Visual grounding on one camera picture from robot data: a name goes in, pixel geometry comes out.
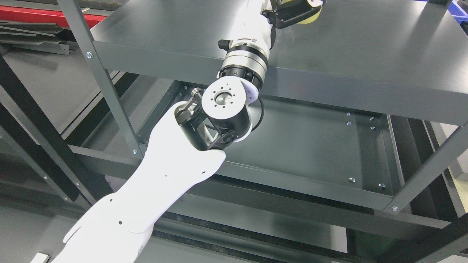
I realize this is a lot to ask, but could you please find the grey metal shelf unit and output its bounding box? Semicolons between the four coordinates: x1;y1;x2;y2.
59;0;467;263

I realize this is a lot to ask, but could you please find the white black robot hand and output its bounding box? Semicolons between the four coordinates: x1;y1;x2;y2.
218;0;300;50

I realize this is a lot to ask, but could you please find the yellow plastic cup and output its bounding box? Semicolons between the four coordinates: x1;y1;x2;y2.
297;0;326;25

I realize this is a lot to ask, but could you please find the red shelf beam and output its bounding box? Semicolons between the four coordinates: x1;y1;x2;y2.
0;5;107;29

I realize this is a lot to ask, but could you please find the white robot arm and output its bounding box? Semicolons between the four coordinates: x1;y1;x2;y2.
53;38;271;263

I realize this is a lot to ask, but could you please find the blue plastic bin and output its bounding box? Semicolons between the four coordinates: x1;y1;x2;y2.
448;0;468;23

